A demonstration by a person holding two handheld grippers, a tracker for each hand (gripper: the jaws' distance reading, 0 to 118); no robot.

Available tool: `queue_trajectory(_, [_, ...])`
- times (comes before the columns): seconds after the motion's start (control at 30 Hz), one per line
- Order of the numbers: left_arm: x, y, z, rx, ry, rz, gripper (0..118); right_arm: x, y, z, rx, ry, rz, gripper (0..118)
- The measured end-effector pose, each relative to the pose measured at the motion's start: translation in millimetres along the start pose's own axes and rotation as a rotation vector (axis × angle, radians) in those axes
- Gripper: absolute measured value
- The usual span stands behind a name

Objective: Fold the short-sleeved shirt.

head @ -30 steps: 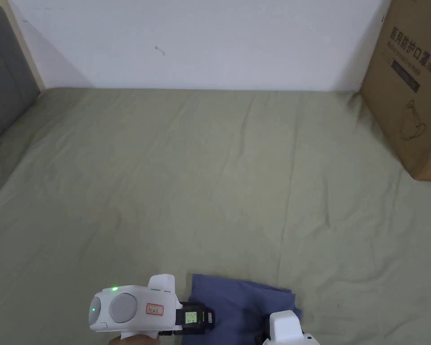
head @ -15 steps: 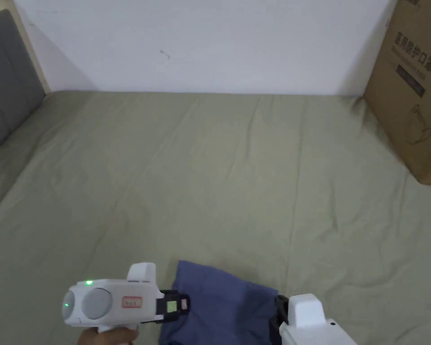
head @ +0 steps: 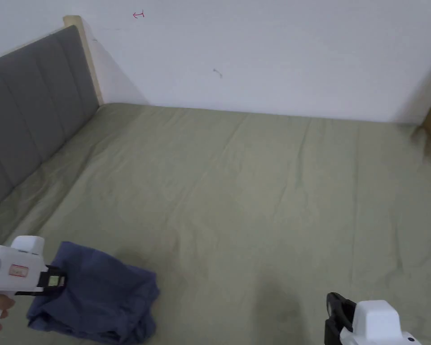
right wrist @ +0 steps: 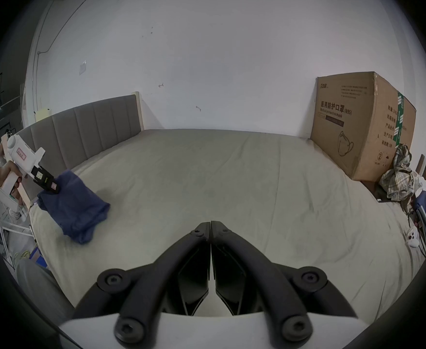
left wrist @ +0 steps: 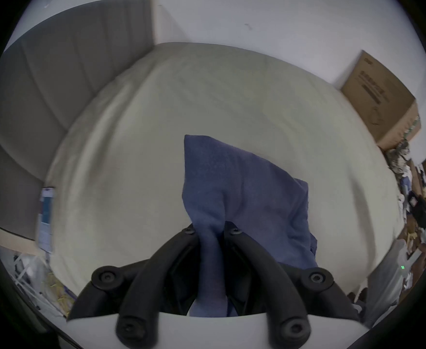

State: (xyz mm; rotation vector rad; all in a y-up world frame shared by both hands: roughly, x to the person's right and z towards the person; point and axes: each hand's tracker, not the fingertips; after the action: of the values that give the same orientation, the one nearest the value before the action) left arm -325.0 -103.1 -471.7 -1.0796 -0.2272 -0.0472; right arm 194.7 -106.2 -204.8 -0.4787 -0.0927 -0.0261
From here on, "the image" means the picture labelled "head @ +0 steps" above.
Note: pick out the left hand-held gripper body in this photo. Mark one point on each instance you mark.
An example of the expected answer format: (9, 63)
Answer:
(7, 267)

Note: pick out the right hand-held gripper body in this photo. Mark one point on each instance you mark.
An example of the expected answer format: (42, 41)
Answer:
(375, 323)

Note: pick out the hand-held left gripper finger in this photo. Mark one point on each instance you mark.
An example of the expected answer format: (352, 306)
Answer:
(54, 279)

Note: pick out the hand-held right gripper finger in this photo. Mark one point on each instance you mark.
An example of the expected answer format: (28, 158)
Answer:
(339, 309)

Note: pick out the dark blue garment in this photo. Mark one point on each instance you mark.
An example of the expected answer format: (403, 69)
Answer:
(100, 298)

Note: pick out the bed with pale green sheet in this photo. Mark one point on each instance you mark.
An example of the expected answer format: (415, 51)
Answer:
(237, 187)

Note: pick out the grey padded headboard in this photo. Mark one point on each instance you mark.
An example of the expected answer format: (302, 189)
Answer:
(32, 107)

